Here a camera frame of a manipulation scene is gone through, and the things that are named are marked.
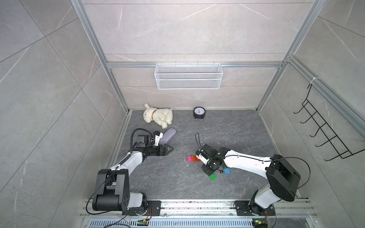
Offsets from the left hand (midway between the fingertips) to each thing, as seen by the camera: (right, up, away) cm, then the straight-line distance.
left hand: (168, 147), depth 88 cm
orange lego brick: (+16, -7, 0) cm, 18 cm away
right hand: (+24, -13, -2) cm, 27 cm away
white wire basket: (+13, +49, +13) cm, 52 cm away
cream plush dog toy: (-6, +19, +13) cm, 24 cm away
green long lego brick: (+27, -17, -4) cm, 32 cm away
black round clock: (+22, +23, +27) cm, 42 cm away
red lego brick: (+18, -6, -6) cm, 20 cm away
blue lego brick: (+36, -14, -2) cm, 39 cm away
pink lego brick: (+13, -8, +1) cm, 15 cm away
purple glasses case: (-2, +6, +12) cm, 14 cm away
